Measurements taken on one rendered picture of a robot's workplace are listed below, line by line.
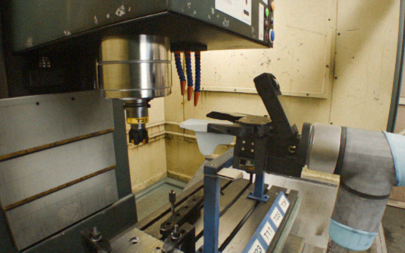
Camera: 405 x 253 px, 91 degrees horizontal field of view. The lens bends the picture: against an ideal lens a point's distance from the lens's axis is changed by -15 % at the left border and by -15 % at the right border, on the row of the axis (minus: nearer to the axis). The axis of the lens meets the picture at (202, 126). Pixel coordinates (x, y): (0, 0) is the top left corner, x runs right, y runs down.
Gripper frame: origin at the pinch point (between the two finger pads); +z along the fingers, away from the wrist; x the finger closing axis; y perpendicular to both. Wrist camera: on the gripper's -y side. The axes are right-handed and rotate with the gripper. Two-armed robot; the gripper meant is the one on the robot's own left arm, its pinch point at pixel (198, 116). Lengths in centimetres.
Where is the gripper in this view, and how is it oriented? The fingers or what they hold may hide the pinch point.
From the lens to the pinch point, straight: 43.7
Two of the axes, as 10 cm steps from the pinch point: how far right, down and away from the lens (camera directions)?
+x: 4.7, -2.0, 8.6
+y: -0.3, 9.7, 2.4
